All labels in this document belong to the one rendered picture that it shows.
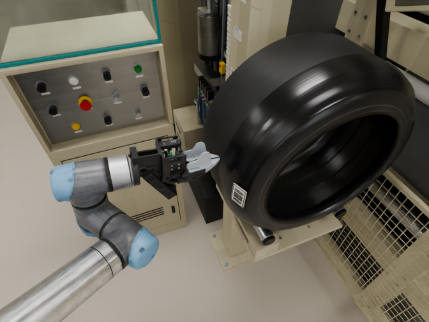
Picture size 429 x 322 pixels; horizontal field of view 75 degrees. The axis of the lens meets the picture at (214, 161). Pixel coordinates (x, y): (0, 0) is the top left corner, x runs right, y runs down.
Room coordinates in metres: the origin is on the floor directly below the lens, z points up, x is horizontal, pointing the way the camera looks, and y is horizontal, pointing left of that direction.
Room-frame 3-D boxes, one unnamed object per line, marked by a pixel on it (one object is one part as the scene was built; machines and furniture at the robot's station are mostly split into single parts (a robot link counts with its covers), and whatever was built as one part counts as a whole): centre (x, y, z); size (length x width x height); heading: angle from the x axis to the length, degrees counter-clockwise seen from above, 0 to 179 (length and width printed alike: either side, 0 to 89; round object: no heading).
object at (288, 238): (0.65, -0.24, 0.80); 0.37 x 0.36 x 0.02; 111
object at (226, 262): (0.88, -0.13, 0.01); 0.27 x 0.27 x 0.02; 21
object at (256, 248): (0.60, -0.11, 0.83); 0.36 x 0.09 x 0.06; 21
